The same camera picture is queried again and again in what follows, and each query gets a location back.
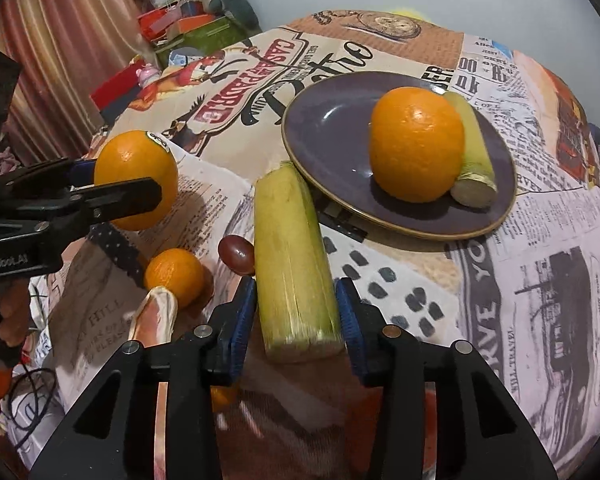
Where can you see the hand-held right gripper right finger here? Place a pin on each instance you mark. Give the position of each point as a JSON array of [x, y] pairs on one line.
[[352, 332]]

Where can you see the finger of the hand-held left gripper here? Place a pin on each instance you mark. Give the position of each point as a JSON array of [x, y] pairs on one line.
[[125, 195], [82, 171]]

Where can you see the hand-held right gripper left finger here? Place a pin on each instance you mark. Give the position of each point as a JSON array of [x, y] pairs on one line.
[[241, 327]]

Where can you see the large orange with sticker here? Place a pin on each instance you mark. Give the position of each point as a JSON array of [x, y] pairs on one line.
[[130, 160]]

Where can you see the dark red date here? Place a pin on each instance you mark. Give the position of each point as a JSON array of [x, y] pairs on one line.
[[236, 255]]

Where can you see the small tangerine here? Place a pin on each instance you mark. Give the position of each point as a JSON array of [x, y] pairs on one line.
[[175, 275]]

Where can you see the peeled pomelo segment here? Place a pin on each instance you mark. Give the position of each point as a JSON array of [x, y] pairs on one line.
[[152, 317]]

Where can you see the purple plate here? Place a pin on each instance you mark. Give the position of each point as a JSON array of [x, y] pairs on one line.
[[325, 125]]

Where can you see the person's left hand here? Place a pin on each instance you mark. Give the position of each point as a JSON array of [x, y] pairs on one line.
[[15, 310]]

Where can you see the red box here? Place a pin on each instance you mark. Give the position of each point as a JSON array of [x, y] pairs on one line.
[[115, 87]]

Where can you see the pink toy figure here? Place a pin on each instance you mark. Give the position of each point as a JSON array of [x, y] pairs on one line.
[[147, 74]]

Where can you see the striped brown curtain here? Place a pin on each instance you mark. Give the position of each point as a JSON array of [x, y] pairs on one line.
[[55, 35]]

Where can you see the green storage box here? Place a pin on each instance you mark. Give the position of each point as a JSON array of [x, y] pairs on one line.
[[205, 37]]

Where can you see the newspaper print blanket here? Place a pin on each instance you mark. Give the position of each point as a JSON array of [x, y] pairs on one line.
[[530, 285]]

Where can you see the orange box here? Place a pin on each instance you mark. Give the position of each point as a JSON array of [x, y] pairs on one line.
[[195, 22]]

